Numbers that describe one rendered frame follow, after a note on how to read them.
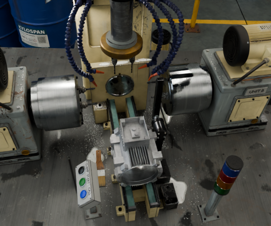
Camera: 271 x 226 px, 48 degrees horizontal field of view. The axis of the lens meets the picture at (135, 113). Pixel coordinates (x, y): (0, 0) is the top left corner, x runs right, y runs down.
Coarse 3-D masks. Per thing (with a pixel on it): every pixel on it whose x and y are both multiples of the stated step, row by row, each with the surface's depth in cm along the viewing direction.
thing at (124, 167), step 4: (116, 128) 129; (148, 128) 130; (116, 132) 128; (156, 160) 119; (124, 164) 117; (152, 164) 119; (156, 164) 118; (120, 168) 118; (124, 168) 116; (156, 180) 129; (124, 184) 126
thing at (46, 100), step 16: (48, 80) 136; (64, 80) 136; (32, 96) 132; (48, 96) 131; (64, 96) 132; (32, 112) 138; (48, 112) 132; (64, 112) 133; (80, 112) 136; (48, 128) 138; (64, 128) 141
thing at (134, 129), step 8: (120, 120) 125; (128, 120) 126; (136, 120) 127; (144, 120) 125; (120, 128) 126; (128, 128) 126; (136, 128) 124; (144, 128) 126; (128, 136) 123; (136, 136) 122; (144, 136) 120; (128, 144) 119; (136, 144) 120; (144, 144) 121
